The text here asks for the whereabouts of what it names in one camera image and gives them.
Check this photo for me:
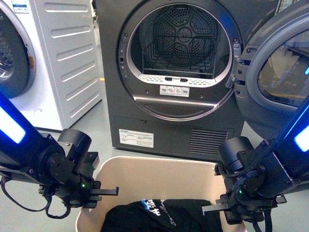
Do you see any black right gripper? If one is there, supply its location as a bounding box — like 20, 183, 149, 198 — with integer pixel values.
201, 164, 287, 224

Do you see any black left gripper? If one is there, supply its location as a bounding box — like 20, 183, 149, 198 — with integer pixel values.
39, 152, 119, 208

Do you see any beige laundry hamper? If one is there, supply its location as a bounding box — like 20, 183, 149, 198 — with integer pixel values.
75, 156, 226, 232

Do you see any black printed garment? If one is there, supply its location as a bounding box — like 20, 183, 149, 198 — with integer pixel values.
101, 199, 223, 232

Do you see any dark grey tumble dryer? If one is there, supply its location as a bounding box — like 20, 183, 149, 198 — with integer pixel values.
96, 0, 278, 161

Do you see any white washing machine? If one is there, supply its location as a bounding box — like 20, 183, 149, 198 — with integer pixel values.
0, 0, 102, 131

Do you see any open grey dryer door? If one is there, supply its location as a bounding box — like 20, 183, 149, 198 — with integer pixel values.
231, 0, 309, 139

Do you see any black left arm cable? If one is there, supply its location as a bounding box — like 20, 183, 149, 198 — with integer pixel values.
0, 177, 73, 219

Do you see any black wire drying rack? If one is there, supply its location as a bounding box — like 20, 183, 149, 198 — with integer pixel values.
142, 35, 216, 79

